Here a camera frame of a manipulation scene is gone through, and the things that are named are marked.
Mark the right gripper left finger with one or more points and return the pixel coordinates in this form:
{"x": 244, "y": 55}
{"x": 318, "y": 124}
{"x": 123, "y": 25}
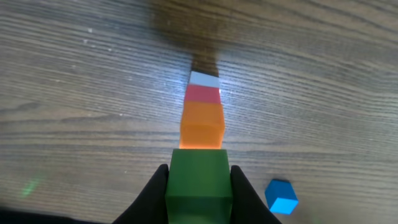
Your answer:
{"x": 152, "y": 202}

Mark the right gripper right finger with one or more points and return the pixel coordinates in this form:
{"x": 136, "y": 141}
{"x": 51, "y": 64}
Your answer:
{"x": 245, "y": 205}

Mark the blue cube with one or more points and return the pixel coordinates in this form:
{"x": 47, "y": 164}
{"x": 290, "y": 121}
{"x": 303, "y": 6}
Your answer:
{"x": 281, "y": 196}

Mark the green cube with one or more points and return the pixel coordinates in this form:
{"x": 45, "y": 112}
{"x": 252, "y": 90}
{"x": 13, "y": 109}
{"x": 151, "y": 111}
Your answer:
{"x": 199, "y": 183}

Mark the orange cube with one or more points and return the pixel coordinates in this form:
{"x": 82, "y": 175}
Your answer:
{"x": 202, "y": 127}

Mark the white cube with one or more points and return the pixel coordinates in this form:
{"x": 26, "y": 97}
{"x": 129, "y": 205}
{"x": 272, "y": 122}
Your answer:
{"x": 203, "y": 79}

